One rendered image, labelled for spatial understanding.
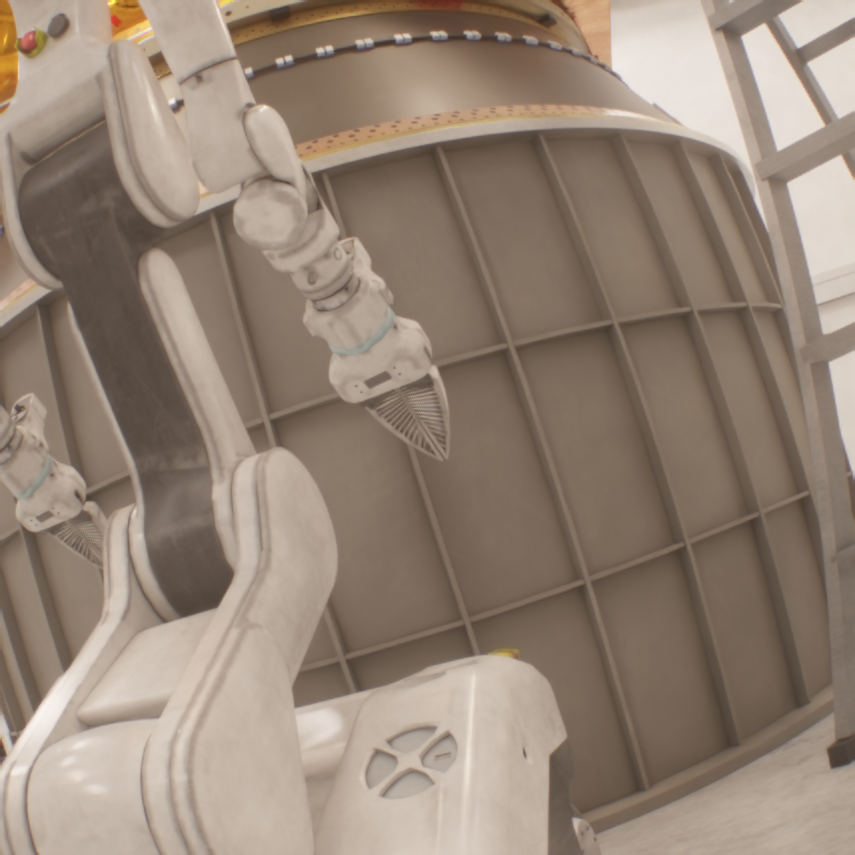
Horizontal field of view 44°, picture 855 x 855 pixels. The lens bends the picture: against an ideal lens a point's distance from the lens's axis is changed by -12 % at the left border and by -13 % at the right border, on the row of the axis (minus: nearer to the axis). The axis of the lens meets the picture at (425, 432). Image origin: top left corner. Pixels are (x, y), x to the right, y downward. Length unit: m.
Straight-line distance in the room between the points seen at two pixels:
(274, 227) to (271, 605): 0.34
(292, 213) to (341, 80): 1.11
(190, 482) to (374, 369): 0.22
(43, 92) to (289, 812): 0.83
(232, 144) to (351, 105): 1.04
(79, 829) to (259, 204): 0.58
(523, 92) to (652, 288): 0.45
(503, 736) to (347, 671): 0.75
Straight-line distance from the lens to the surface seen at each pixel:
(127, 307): 1.22
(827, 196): 8.19
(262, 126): 1.04
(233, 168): 1.05
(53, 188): 1.25
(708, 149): 2.43
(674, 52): 8.44
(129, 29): 2.56
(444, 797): 0.99
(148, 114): 1.24
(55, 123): 1.30
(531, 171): 2.02
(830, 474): 1.66
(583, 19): 3.04
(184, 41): 1.06
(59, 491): 1.37
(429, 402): 1.25
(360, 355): 1.17
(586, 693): 1.83
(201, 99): 1.06
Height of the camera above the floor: 0.42
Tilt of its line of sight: 8 degrees up
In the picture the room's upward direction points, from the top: 18 degrees counter-clockwise
